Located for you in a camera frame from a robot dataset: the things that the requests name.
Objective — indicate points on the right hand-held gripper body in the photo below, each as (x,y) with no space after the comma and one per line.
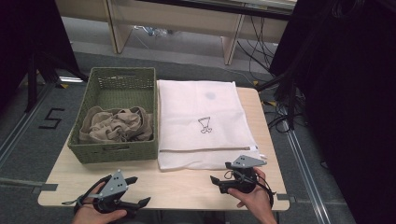
(244,179)

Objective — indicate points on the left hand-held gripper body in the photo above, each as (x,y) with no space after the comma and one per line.
(115,186)

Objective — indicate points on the beige garment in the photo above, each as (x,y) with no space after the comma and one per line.
(115,126)

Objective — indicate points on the white mesh laundry bag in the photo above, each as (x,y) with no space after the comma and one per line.
(193,105)

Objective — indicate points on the green woven basket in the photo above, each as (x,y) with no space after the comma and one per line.
(118,93)

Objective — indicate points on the person's right hand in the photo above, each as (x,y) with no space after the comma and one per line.
(258,199)

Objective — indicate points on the person's left hand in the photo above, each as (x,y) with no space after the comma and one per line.
(90,216)

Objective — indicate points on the grey floor tape strip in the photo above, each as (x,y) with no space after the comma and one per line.
(285,197)
(28,183)

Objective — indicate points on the black metal stand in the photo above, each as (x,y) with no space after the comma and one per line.
(31,81)
(291,102)

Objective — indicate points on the black curtain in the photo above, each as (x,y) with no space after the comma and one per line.
(348,93)
(21,37)

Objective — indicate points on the clear plastic wrap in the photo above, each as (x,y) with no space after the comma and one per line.
(154,31)

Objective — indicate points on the metal floor rail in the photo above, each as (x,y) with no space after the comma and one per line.
(303,168)
(21,124)

